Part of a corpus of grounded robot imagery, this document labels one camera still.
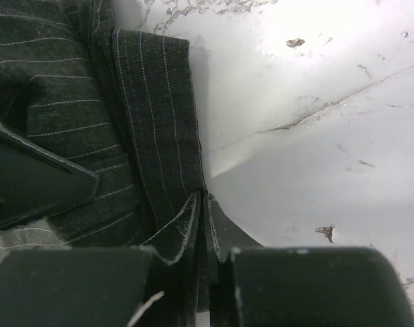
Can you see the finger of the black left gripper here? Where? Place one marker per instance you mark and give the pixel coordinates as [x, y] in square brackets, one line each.
[35, 183]

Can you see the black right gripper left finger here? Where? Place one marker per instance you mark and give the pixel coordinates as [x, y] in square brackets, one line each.
[153, 284]

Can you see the dark striped long sleeve shirt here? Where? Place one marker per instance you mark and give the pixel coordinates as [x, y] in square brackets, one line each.
[119, 103]

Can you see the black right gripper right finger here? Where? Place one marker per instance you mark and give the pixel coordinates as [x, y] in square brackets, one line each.
[253, 285]

